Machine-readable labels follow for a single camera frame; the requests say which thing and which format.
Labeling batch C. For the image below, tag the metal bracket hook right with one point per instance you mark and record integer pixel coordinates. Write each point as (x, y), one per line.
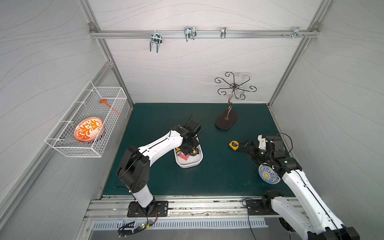
(296, 34)

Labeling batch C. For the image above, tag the metal double hook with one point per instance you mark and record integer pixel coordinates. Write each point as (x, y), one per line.
(156, 40)

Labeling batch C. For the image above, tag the aluminium top rail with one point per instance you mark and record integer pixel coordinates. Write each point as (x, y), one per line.
(201, 34)

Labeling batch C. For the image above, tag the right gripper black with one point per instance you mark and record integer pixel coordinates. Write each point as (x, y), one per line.
(253, 149)

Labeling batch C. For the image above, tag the white wire basket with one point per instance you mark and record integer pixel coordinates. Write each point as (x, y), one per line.
(87, 105)

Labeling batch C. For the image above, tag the black metal jewelry stand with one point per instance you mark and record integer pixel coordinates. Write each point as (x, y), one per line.
(227, 119)

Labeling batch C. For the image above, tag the blue yellow patterned plate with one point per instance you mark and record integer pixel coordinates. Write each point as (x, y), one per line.
(268, 175)

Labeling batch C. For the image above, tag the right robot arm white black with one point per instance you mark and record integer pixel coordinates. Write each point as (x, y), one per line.
(317, 222)

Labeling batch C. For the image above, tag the white plastic storage box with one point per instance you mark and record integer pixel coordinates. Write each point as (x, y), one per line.
(192, 160)

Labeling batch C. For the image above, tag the white vented cable duct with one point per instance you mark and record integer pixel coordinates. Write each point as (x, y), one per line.
(183, 224)

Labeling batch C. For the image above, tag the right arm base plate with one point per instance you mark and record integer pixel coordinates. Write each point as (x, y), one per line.
(257, 208)

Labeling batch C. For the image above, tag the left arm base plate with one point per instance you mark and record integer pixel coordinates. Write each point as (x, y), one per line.
(154, 209)

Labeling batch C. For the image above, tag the orange patterned plate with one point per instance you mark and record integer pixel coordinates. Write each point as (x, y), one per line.
(89, 130)

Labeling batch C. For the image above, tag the orange spatula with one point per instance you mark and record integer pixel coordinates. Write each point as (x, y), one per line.
(105, 101)

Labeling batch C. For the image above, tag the metal loop hook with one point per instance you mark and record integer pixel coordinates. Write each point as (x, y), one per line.
(190, 33)

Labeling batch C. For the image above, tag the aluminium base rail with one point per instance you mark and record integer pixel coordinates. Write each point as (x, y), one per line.
(180, 207)

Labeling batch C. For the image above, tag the wiring bundle with board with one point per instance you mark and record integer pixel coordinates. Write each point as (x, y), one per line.
(133, 227)

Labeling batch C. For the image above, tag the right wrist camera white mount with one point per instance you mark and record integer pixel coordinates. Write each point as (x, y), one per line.
(262, 142)

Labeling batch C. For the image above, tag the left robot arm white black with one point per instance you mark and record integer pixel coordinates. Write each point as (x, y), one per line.
(134, 168)

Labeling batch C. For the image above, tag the black round tape measure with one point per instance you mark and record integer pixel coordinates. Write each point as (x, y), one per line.
(194, 152)

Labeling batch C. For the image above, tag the large yellow tape measure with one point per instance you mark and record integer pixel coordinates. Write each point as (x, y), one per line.
(234, 145)

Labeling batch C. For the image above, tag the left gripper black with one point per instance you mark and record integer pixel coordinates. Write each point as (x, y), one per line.
(191, 144)

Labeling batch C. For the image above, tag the small metal hook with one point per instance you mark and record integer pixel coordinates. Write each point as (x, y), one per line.
(223, 32)

